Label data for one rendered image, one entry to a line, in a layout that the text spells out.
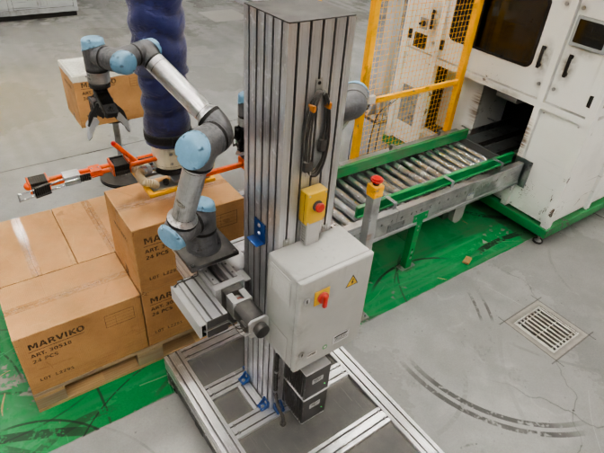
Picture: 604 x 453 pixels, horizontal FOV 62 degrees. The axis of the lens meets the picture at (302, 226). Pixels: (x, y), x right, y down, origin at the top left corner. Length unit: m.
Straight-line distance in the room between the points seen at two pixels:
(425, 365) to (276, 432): 1.08
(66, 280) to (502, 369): 2.52
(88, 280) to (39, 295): 0.23
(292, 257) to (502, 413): 1.75
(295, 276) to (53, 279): 1.55
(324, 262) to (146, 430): 1.46
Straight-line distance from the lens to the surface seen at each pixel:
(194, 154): 1.67
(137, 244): 2.53
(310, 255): 1.85
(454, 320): 3.54
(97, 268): 2.95
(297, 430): 2.59
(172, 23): 2.27
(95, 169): 2.49
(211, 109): 1.80
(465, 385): 3.21
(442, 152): 4.35
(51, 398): 3.04
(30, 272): 3.03
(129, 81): 4.24
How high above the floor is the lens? 2.40
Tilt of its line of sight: 36 degrees down
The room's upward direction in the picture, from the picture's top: 5 degrees clockwise
